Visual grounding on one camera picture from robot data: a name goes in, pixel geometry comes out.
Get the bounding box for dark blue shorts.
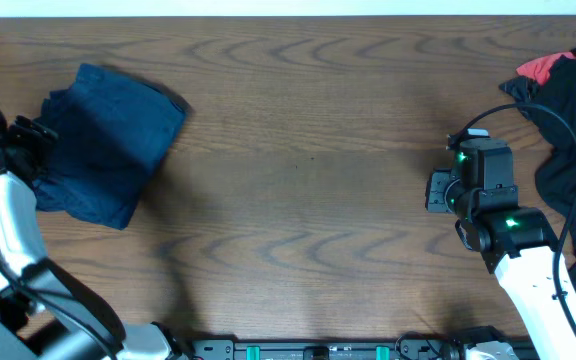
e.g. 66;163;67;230
33;64;187;230

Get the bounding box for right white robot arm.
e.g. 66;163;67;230
425;129;576;359

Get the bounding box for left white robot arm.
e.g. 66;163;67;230
0;115;194;359

